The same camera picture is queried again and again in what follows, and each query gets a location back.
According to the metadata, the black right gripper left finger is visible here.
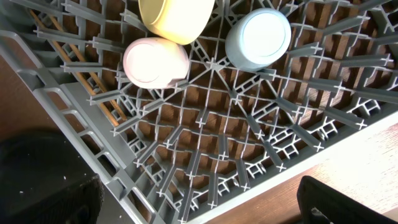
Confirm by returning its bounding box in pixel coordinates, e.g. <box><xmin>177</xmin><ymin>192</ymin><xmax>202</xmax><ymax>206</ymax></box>
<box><xmin>18</xmin><ymin>174</ymin><xmax>104</xmax><ymax>224</ymax></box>

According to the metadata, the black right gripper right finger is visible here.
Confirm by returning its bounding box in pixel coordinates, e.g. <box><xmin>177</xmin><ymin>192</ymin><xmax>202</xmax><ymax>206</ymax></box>
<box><xmin>297</xmin><ymin>175</ymin><xmax>397</xmax><ymax>224</ymax></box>

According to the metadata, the pink cup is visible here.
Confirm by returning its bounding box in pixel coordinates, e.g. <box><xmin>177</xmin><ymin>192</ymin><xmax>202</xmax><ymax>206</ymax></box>
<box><xmin>123</xmin><ymin>37</ymin><xmax>190</xmax><ymax>89</ymax></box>

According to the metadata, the blue cup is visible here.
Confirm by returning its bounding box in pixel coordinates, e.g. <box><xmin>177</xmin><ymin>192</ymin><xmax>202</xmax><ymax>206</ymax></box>
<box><xmin>225</xmin><ymin>8</ymin><xmax>292</xmax><ymax>72</ymax></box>

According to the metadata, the yellow bowl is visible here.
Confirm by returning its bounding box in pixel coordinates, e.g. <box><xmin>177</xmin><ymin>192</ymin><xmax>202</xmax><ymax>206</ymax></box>
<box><xmin>138</xmin><ymin>0</ymin><xmax>215</xmax><ymax>45</ymax></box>

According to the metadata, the grey dishwasher rack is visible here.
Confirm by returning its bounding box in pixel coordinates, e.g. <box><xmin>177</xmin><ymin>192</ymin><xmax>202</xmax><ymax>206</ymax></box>
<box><xmin>1</xmin><ymin>1</ymin><xmax>397</xmax><ymax>223</ymax></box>

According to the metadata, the round black serving tray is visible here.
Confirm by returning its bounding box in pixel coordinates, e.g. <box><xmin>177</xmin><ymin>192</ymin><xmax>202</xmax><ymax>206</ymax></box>
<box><xmin>1</xmin><ymin>132</ymin><xmax>96</xmax><ymax>223</ymax></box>

